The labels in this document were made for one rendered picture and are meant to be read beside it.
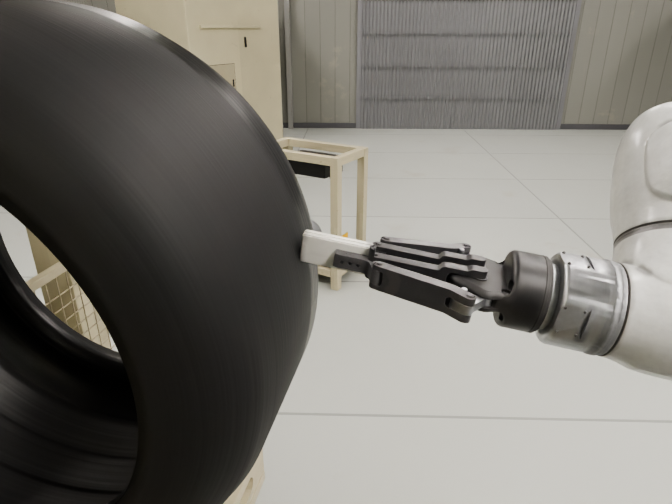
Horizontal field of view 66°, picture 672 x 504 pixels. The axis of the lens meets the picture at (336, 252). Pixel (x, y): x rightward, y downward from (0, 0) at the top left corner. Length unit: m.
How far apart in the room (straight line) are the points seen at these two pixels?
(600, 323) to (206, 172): 0.35
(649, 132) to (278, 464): 1.69
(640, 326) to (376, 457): 1.61
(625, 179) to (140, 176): 0.46
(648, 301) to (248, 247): 0.34
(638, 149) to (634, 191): 0.05
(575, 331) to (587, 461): 1.72
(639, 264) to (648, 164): 0.11
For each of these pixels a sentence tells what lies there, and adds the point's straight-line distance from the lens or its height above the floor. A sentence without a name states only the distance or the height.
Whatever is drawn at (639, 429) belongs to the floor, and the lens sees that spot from 2.44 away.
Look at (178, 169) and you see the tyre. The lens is 0.40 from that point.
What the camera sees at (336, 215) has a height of 0.48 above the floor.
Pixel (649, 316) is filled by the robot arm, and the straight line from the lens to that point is 0.51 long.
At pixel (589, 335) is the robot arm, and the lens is 0.51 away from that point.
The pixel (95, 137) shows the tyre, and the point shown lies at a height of 1.38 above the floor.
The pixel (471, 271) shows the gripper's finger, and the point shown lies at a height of 1.24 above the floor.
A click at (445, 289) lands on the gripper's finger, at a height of 1.23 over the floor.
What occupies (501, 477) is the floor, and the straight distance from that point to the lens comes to 2.05.
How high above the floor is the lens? 1.44
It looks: 24 degrees down
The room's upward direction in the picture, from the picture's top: straight up
